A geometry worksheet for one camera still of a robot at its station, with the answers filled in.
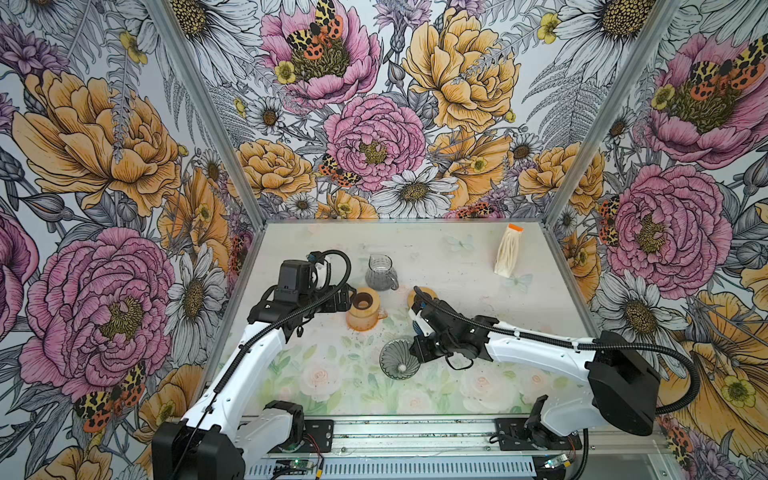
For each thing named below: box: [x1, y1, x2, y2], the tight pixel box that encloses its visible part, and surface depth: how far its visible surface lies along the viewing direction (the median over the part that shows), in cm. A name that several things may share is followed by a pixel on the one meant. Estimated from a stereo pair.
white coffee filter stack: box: [494, 223, 525, 278], surface depth 107 cm
